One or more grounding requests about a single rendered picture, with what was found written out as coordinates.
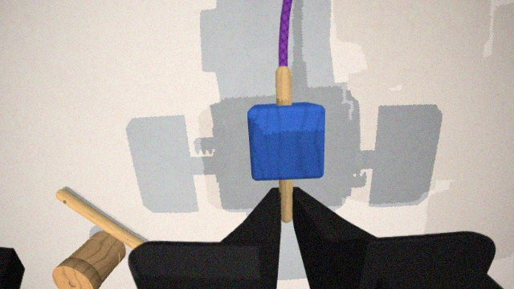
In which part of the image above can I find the blue square wooden block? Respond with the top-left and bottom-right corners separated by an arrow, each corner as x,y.
247,102 -> 325,181

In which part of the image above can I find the wooden stick with purple string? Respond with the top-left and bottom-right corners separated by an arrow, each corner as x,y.
275,0 -> 293,222

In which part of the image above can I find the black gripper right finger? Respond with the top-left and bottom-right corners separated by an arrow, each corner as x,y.
292,187 -> 496,289

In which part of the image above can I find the brown wooden cylinder with hole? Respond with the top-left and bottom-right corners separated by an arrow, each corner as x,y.
52,231 -> 126,289

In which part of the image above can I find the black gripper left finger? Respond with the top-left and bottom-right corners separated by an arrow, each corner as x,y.
128,188 -> 282,289

